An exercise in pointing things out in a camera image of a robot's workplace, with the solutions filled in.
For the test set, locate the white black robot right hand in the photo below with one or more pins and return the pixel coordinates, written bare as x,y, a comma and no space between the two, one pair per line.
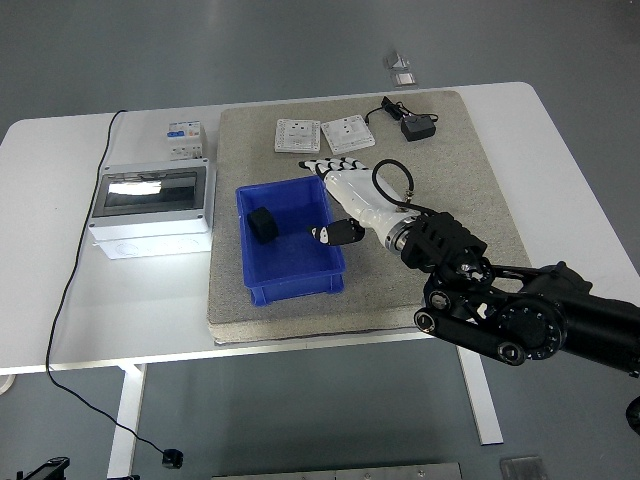
355,192

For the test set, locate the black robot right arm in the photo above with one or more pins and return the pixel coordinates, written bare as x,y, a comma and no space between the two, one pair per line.
525,320

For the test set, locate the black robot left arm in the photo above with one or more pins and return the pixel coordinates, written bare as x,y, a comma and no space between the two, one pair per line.
47,470

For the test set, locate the blue plastic box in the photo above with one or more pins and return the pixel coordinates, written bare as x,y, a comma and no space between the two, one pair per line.
295,265

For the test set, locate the grey electrical distribution box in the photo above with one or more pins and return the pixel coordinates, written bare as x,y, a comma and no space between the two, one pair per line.
150,235

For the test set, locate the white smooth socket panel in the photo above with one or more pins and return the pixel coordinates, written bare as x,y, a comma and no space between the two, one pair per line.
347,134

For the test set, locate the white ribbed socket panel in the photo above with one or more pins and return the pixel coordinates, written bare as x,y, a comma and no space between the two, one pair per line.
296,136

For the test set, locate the grey-brown mat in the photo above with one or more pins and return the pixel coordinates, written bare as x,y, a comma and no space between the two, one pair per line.
380,280

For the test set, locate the open silver floor socket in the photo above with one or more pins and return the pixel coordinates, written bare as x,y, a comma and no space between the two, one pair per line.
395,60

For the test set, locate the white blue circuit breaker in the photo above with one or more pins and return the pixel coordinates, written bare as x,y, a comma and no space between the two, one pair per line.
185,142

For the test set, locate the white table leg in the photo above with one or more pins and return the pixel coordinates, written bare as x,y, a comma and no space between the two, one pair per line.
127,420
482,405

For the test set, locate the grey metal plate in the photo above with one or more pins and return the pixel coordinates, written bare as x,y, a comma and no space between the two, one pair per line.
335,472

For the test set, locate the small grey floor plate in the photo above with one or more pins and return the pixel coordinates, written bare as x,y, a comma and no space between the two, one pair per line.
522,469

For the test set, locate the white round base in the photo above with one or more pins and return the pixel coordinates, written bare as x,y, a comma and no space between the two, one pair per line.
6,385

